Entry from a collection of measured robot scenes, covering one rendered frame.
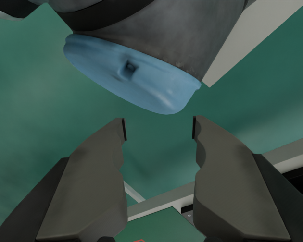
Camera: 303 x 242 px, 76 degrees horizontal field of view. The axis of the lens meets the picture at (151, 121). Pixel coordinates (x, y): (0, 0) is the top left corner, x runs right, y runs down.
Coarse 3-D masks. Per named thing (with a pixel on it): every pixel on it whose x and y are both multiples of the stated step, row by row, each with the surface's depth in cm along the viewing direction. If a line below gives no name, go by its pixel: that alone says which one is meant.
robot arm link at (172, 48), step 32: (128, 0) 11; (160, 0) 11; (192, 0) 12; (224, 0) 15; (96, 32) 13; (128, 32) 12; (160, 32) 12; (192, 32) 14; (224, 32) 17; (96, 64) 13; (128, 64) 13; (160, 64) 13; (192, 64) 15; (128, 96) 19; (160, 96) 14
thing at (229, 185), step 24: (216, 144) 9; (240, 144) 9; (216, 168) 8; (240, 168) 8; (216, 192) 7; (240, 192) 7; (264, 192) 7; (216, 216) 6; (240, 216) 6; (264, 216) 6; (240, 240) 6; (264, 240) 6; (288, 240) 6
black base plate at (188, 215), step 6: (300, 168) 49; (282, 174) 51; (288, 174) 50; (294, 174) 49; (300, 174) 48; (288, 180) 49; (294, 180) 49; (300, 180) 49; (294, 186) 50; (300, 186) 50; (300, 192) 51; (192, 204) 63; (186, 210) 63; (192, 210) 62; (186, 216) 64; (192, 216) 63; (192, 222) 65
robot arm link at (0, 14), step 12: (0, 0) 9; (12, 0) 10; (24, 0) 10; (36, 0) 11; (48, 0) 12; (60, 0) 11; (72, 0) 11; (84, 0) 11; (96, 0) 11; (0, 12) 10; (12, 12) 11; (24, 12) 11
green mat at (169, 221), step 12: (144, 216) 71; (156, 216) 70; (168, 216) 68; (180, 216) 68; (132, 228) 76; (144, 228) 75; (156, 228) 74; (168, 228) 73; (180, 228) 72; (192, 228) 70; (120, 240) 83; (132, 240) 81; (144, 240) 80; (156, 240) 79; (168, 240) 77; (180, 240) 76; (192, 240) 75
